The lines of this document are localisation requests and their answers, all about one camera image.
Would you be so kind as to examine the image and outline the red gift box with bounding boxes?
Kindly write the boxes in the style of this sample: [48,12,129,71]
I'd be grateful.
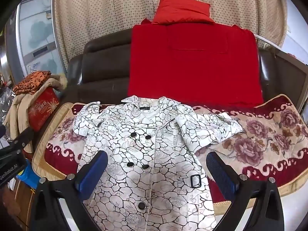
[28,87,59,132]

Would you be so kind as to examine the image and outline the white black-patterned coat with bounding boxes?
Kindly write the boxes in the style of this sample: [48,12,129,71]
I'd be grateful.
[73,96,242,230]

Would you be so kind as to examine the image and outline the floral red beige blanket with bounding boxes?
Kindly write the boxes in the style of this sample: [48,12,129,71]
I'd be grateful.
[32,93,308,216]

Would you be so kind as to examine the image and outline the dark brown leather sofa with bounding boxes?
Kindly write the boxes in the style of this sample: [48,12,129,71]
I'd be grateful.
[38,28,308,135]

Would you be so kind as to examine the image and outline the blue stool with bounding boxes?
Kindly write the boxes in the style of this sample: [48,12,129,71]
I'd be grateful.
[17,159,41,189]

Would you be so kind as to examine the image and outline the red pillow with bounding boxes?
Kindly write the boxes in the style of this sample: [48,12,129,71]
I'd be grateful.
[152,0,214,24]

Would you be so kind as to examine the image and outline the beige coat on box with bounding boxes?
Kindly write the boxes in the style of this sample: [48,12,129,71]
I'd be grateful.
[3,74,67,139]

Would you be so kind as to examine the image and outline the red quilt on sofa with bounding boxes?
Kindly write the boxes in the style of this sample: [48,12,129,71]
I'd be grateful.
[128,23,264,106]

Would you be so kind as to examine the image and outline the beige dotted curtain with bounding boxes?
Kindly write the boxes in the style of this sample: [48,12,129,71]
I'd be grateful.
[54,0,287,63]

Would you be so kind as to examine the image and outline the orange black patterned cloth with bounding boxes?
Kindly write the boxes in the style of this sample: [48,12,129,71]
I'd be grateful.
[13,71,51,95]

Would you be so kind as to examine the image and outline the silver refrigerator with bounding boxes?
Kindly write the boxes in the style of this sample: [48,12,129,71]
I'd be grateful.
[5,0,66,84]

